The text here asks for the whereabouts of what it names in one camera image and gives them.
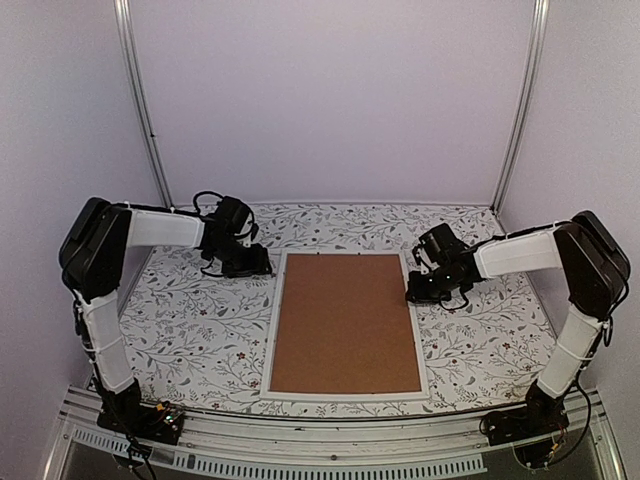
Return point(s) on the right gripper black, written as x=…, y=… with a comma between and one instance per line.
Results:
x=414, y=293

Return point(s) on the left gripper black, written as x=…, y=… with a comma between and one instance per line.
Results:
x=256, y=266

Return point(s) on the brown cardboard backing board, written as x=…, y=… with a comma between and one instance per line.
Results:
x=345, y=322

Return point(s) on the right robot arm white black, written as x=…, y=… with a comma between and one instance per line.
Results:
x=596, y=274

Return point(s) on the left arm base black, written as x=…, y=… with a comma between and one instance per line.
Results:
x=161, y=423

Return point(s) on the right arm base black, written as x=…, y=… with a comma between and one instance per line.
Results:
x=520, y=425

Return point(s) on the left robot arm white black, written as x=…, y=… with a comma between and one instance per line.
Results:
x=92, y=261

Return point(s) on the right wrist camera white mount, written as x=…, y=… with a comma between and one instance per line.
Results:
x=423, y=265

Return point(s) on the front aluminium slotted rail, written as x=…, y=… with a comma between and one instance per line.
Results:
x=221, y=445

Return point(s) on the left aluminium corner post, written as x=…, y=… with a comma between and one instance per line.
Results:
x=124, y=25

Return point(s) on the aluminium corner post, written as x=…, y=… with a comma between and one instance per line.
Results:
x=532, y=64
x=124, y=25

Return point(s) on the right aluminium corner post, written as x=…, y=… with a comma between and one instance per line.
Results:
x=532, y=64

